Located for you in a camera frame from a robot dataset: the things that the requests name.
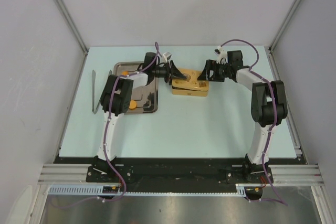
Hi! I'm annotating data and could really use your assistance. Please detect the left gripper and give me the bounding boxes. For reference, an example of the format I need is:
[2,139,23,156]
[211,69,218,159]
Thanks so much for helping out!
[152,60,186,86]

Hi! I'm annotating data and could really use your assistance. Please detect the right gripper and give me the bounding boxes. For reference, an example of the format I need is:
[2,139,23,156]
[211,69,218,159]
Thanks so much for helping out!
[197,60,231,82]

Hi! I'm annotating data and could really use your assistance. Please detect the steel tin lid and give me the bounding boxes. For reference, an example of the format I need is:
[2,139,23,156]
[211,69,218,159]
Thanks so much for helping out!
[172,68,209,92]

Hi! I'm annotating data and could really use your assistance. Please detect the gold cookie tin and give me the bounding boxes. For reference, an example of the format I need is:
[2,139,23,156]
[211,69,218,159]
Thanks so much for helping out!
[172,81,209,97]

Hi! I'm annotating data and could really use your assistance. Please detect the steel tongs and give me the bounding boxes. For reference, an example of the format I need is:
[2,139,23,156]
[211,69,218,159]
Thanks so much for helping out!
[91,70,100,115]

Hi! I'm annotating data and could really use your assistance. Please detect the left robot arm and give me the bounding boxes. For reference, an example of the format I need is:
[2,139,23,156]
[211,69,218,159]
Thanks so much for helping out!
[92,52,186,182]

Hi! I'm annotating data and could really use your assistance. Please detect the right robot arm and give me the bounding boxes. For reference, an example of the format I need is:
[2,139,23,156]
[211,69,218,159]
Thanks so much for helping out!
[198,48,288,183]

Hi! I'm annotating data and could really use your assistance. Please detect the steel baking tray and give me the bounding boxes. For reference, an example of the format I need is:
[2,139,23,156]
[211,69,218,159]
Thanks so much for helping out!
[113,61,159,114]

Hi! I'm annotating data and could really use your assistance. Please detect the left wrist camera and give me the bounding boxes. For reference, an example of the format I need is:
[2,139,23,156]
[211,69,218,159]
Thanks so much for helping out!
[162,52,172,62]

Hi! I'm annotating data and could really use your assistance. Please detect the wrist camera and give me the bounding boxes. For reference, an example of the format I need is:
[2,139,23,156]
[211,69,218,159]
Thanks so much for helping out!
[215,46,227,64]
[162,52,172,62]

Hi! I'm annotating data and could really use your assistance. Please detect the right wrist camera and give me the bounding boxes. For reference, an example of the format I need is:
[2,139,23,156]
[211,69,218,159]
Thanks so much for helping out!
[215,46,227,64]

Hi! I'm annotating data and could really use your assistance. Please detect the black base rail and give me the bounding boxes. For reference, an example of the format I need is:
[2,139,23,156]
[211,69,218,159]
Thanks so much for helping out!
[54,156,305,193]

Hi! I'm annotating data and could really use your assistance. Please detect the white cable duct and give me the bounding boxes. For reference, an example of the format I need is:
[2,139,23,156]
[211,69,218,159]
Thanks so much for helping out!
[48,183,263,196]

